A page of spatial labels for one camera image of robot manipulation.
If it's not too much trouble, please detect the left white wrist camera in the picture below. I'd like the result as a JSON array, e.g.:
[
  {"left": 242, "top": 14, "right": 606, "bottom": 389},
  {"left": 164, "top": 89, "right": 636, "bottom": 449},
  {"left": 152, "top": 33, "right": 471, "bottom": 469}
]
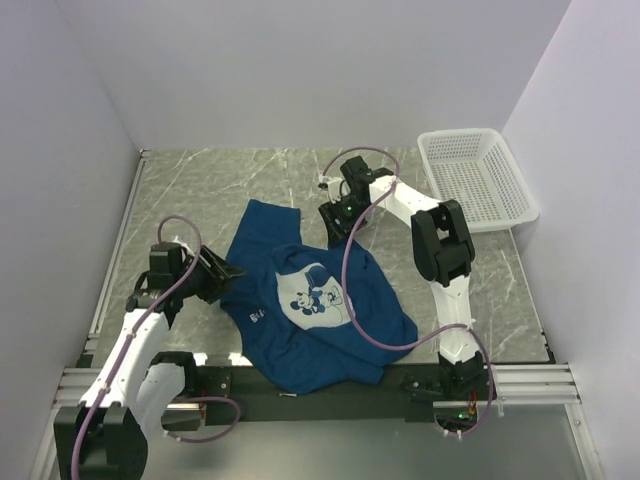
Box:
[{"left": 171, "top": 235, "right": 195, "bottom": 257}]

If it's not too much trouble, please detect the blue cartoon print t-shirt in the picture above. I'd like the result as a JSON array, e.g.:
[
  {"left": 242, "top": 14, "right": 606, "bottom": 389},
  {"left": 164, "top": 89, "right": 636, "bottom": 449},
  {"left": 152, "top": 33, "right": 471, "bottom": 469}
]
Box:
[{"left": 220, "top": 200, "right": 418, "bottom": 394}]

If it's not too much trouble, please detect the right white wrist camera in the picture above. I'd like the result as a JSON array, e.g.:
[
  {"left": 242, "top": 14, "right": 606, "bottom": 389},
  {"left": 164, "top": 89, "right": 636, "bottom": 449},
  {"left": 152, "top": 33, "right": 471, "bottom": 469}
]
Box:
[{"left": 318, "top": 174, "right": 345, "bottom": 198}]

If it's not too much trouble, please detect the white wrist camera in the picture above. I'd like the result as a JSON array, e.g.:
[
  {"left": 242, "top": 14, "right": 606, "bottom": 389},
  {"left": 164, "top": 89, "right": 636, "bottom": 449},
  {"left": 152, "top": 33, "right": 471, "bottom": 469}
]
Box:
[
  {"left": 318, "top": 174, "right": 345, "bottom": 198},
  {"left": 171, "top": 235, "right": 195, "bottom": 257}
]

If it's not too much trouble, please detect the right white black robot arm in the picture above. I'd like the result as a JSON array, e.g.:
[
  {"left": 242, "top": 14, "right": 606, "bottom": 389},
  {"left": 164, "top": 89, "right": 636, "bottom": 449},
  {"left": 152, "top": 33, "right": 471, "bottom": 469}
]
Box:
[{"left": 319, "top": 155, "right": 492, "bottom": 399}]

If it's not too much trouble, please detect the white plastic perforated basket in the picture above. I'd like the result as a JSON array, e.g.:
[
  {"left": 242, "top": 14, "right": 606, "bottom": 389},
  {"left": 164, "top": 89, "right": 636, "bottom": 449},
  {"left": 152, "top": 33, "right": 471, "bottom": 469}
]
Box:
[{"left": 417, "top": 128, "right": 540, "bottom": 233}]

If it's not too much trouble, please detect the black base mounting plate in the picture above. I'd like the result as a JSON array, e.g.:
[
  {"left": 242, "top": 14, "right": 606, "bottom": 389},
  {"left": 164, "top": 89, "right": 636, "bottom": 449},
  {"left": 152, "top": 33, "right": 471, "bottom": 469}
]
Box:
[{"left": 198, "top": 364, "right": 495, "bottom": 422}]

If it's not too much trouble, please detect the aluminium frame rail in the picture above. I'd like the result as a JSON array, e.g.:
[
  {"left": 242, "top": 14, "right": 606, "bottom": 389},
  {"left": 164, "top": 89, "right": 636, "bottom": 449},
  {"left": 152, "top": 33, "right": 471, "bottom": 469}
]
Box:
[{"left": 493, "top": 364, "right": 581, "bottom": 405}]

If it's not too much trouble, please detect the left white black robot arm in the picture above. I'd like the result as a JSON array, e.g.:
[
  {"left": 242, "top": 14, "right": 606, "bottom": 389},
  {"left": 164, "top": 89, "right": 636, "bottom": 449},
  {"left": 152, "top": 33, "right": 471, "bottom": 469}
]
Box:
[{"left": 53, "top": 242, "right": 245, "bottom": 479}]

